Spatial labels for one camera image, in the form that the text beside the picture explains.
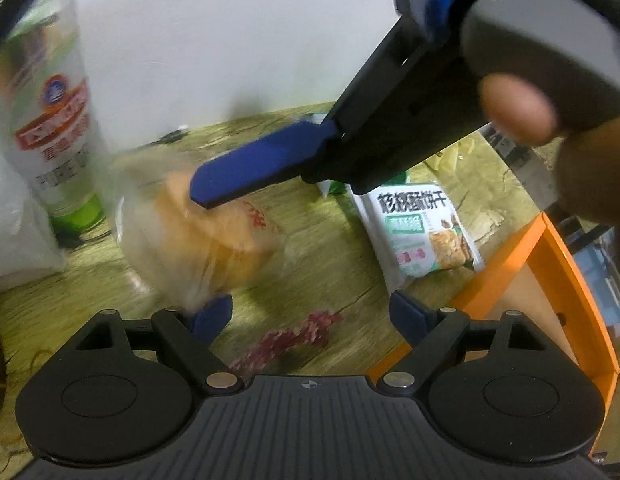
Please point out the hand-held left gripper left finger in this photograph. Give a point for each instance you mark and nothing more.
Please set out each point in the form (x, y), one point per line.
(212, 315)

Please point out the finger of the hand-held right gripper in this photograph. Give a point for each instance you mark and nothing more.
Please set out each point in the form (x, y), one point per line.
(425, 5)
(260, 160)

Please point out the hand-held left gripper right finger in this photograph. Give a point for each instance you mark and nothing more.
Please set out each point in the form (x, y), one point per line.
(407, 312)

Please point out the walnut biscuit packet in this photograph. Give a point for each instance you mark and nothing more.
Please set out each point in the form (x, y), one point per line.
(415, 240)
(335, 189)

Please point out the soda cracker packet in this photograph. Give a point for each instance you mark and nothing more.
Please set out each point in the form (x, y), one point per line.
(452, 157)

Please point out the orange cardboard box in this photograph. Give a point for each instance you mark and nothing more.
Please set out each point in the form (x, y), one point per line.
(580, 300)

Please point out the green wood-grain desktop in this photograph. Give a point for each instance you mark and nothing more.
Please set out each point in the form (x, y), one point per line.
(315, 280)

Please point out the person's right hand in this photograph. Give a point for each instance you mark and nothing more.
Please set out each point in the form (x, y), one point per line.
(590, 170)

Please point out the green silver beer can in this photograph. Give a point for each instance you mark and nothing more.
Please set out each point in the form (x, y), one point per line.
(54, 110)

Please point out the clear plastic bag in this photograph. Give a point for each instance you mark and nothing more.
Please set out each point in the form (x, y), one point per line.
(14, 230)

